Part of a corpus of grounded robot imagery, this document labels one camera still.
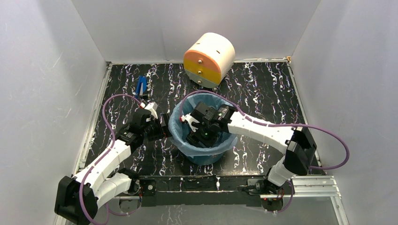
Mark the blue stapler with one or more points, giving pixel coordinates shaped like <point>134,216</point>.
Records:
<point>141,89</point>

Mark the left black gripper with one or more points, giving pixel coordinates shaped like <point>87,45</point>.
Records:
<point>164,131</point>

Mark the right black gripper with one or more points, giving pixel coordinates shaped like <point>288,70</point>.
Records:
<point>194,138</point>

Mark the light blue plastic bag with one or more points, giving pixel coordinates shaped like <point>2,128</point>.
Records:
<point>179,130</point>

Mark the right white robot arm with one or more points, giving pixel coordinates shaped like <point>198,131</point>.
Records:
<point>295,143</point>

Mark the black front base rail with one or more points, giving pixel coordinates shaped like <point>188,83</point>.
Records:
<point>248,190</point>

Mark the white drawer box orange front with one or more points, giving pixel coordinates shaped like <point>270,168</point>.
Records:
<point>209,59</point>

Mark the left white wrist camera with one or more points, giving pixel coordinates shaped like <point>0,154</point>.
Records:
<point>152,107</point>

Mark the teal plastic trash bin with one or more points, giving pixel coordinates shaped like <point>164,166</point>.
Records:
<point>204,156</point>

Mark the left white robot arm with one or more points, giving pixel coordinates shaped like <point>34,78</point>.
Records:
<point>81,195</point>

